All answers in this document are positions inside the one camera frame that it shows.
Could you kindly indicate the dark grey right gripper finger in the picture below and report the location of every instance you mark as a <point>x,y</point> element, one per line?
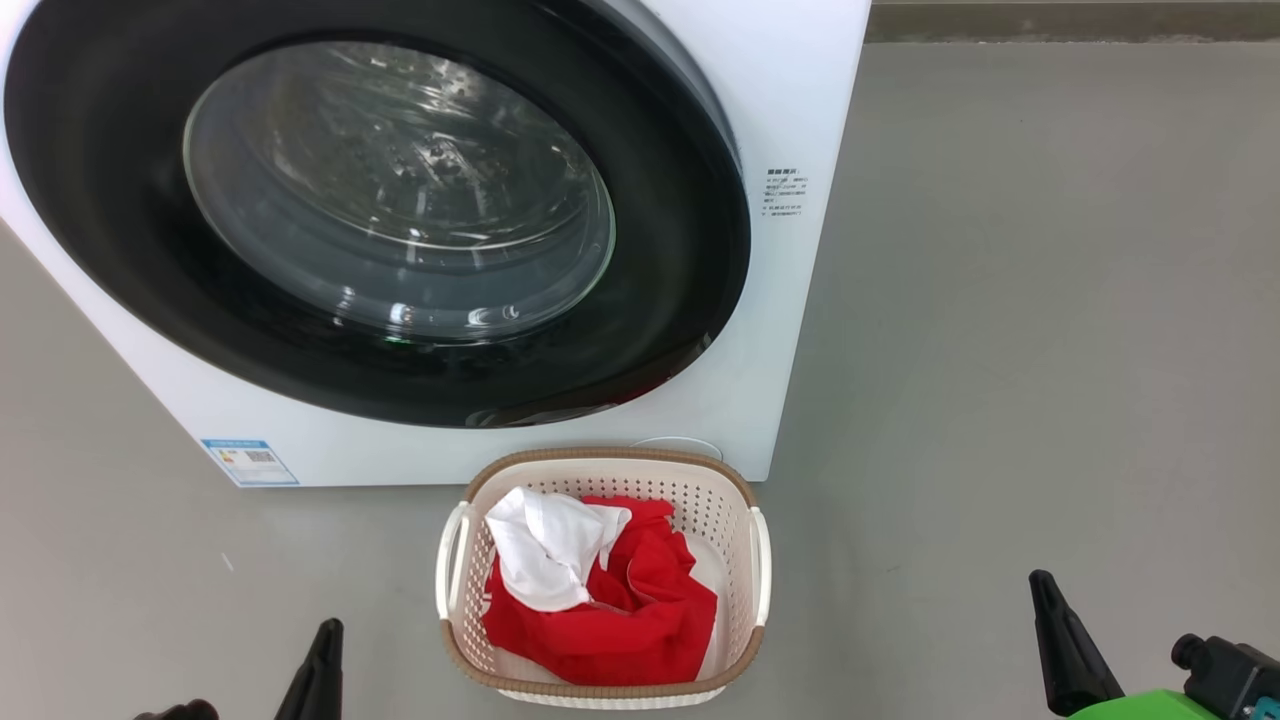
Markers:
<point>1070,650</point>

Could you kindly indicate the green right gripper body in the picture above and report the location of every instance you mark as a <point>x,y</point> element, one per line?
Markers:
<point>1150,707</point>

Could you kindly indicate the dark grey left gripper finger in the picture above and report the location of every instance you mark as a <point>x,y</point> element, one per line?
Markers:
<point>315,680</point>

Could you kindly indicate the red and white garment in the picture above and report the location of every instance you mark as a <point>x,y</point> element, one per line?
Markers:
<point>640,610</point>

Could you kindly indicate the black round glass washer door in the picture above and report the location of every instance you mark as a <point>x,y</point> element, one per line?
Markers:
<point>120,200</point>

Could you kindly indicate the cream perforated laundry basket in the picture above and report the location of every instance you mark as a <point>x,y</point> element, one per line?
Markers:
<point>720,500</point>

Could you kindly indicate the white washing machine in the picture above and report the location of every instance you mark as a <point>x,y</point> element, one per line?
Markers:
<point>790,330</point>

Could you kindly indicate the blue energy label sticker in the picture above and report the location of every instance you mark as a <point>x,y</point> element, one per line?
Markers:
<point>250,462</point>

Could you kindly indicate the round white filter cover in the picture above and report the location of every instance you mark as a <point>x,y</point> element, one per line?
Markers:
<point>680,446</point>

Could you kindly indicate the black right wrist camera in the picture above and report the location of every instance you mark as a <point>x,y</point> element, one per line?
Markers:
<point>1230,680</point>

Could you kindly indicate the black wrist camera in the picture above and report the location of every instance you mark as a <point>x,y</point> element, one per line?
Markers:
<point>175,711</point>
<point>1230,680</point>

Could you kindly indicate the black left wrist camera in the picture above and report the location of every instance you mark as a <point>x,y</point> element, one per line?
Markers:
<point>175,711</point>

